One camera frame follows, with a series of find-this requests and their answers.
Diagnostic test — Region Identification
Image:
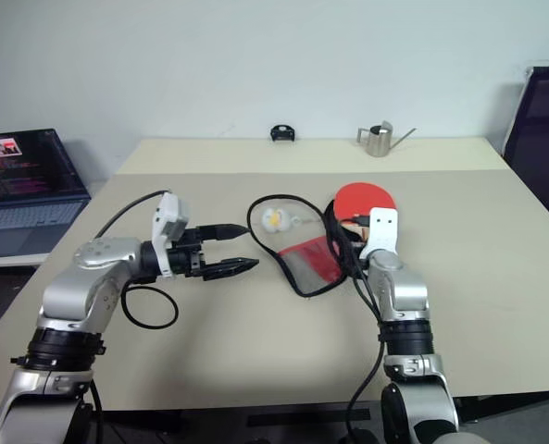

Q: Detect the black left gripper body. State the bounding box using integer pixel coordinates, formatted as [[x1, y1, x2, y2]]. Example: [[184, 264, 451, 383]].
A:
[[169, 225, 211, 279]]

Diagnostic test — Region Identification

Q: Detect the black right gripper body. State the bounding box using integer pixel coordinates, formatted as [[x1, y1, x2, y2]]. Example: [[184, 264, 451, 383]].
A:
[[350, 237, 372, 261]]

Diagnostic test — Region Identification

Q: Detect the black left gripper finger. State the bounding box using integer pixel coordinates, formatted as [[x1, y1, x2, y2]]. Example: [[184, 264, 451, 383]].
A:
[[202, 257, 261, 283], [198, 223, 250, 243]]

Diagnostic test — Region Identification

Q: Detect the red black mesh paddle case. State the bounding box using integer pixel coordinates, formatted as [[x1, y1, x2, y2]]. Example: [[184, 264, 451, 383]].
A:
[[246, 193, 352, 300]]

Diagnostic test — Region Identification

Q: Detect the red table tennis paddle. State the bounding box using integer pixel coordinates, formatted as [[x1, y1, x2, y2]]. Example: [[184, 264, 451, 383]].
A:
[[333, 180, 399, 242]]

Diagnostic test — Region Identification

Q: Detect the steel watering can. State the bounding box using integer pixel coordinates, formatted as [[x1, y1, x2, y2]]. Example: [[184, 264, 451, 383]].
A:
[[356, 120, 418, 159]]

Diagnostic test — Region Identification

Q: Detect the small black clip object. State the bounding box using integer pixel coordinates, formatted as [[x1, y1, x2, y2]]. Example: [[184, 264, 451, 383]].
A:
[[269, 123, 296, 143]]

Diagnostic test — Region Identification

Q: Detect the dark blue laptop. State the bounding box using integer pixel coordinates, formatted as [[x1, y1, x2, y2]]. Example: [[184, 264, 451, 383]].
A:
[[0, 128, 93, 260]]

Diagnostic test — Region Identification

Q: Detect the white side table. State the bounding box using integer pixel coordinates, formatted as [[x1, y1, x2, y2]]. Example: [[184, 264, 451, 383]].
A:
[[0, 178, 104, 278]]

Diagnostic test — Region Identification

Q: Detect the dark office chair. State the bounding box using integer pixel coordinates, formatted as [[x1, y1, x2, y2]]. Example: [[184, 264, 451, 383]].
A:
[[502, 65, 549, 233]]

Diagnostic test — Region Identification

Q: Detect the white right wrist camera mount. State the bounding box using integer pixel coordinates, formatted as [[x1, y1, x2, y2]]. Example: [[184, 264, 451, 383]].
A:
[[360, 206, 402, 261]]

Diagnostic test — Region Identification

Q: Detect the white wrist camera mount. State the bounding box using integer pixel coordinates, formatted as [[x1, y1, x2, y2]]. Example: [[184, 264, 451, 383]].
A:
[[150, 191, 193, 278], [360, 206, 402, 261]]

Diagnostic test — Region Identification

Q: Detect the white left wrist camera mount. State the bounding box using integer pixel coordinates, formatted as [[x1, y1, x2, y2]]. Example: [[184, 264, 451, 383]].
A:
[[150, 191, 193, 278]]

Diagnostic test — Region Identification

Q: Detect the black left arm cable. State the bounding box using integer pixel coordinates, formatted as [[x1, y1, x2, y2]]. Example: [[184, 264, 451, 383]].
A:
[[95, 188, 180, 330]]

